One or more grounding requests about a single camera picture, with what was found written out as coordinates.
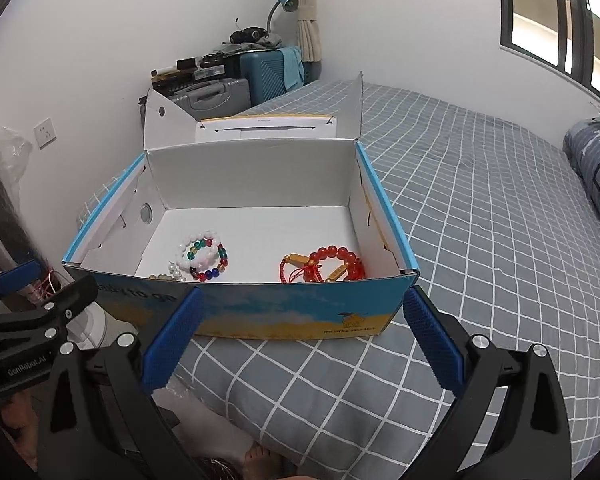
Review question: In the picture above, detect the clear plastic wrap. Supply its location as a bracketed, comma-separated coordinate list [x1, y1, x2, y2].
[152, 385, 261, 461]

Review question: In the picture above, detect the blue yellow cardboard box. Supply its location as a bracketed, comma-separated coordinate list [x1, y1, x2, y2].
[61, 72, 420, 340]

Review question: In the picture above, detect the white wall socket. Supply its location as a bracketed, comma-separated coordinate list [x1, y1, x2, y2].
[32, 117, 57, 150]

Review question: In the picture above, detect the grey suitcase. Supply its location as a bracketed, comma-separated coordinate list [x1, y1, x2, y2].
[152, 77, 253, 123]

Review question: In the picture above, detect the beige curtain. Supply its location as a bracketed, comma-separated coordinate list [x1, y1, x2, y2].
[289, 0, 326, 63]

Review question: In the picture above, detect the clear plastic bag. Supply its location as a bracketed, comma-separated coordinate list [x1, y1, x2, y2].
[0, 92, 46, 271]

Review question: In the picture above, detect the person's foot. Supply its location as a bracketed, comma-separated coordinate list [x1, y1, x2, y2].
[240, 447, 286, 480]

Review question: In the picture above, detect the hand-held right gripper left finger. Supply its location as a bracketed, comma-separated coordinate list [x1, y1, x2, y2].
[35, 285, 206, 480]

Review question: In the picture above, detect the red cord bracelet gold tube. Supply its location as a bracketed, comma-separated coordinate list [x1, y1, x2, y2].
[305, 265, 361, 285]

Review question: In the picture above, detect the red string bracelet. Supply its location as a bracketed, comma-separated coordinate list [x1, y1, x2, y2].
[279, 252, 316, 283]

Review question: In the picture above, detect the red bead bracelet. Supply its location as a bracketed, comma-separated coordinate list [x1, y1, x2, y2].
[307, 245, 367, 281]

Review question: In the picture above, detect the grey striped pillow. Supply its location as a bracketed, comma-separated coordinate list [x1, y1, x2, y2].
[562, 110, 600, 266]

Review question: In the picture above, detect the black framed window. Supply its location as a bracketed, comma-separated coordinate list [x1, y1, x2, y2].
[497, 0, 600, 103]

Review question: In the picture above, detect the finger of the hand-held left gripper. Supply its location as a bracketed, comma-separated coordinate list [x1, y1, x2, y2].
[0, 274, 100, 356]
[0, 260, 40, 311]

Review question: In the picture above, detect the multicolour bead bracelet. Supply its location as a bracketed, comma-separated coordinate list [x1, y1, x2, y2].
[189, 241, 229, 282]

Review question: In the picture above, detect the pale pink bead bracelet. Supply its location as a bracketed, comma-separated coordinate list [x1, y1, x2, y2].
[176, 231, 222, 272]

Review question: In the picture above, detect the light blue cloth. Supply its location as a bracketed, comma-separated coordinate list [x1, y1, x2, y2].
[279, 47, 307, 90]

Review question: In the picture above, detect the teal suitcase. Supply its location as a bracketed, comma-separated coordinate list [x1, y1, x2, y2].
[239, 46, 308, 111]

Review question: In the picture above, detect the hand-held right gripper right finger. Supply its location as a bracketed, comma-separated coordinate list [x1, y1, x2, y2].
[402, 285, 573, 480]

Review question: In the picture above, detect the blue desk lamp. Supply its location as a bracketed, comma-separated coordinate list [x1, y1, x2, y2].
[267, 0, 298, 36]

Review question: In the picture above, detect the grey checked bed sheet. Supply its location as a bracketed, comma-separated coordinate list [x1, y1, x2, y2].
[75, 80, 600, 480]

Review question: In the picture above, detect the black bag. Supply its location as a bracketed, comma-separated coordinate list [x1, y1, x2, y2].
[229, 26, 281, 51]

